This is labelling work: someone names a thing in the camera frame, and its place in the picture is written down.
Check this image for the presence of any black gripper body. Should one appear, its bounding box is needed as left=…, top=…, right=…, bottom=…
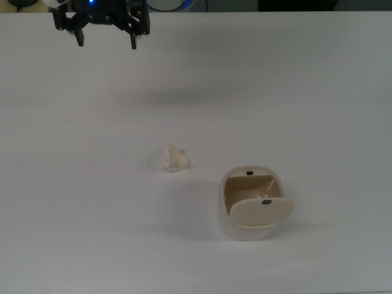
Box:
left=72, top=0, right=133, bottom=25

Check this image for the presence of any white paper trash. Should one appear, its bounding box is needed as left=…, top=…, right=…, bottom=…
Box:
left=160, top=143, right=191, bottom=174

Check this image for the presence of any small white bin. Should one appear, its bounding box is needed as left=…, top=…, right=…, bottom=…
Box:
left=217, top=165, right=296, bottom=241

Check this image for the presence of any cream swing bin lid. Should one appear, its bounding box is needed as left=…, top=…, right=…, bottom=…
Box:
left=229, top=197, right=296, bottom=228

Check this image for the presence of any dark object on desk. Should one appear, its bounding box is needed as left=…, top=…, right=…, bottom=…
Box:
left=7, top=0, right=40, bottom=12

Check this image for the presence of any dark background furniture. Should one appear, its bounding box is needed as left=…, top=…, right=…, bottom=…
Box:
left=257, top=0, right=392, bottom=12

